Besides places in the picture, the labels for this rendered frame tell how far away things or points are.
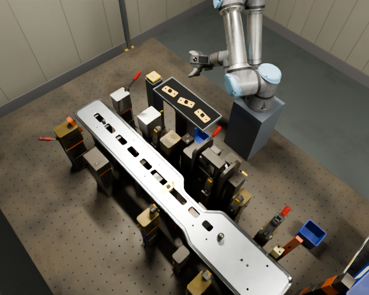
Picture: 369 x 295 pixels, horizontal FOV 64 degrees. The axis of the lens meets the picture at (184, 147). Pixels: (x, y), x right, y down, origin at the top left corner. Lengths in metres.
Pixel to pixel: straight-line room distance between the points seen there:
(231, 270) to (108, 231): 0.72
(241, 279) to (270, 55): 2.90
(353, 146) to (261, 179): 1.52
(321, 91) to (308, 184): 1.77
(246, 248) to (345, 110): 2.39
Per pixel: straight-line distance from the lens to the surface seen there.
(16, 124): 2.28
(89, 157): 1.55
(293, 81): 3.54
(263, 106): 1.61
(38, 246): 1.81
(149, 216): 1.35
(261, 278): 1.37
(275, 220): 1.22
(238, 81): 1.45
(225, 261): 1.35
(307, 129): 3.15
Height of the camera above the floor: 2.31
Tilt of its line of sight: 57 degrees down
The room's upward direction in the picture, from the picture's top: 3 degrees clockwise
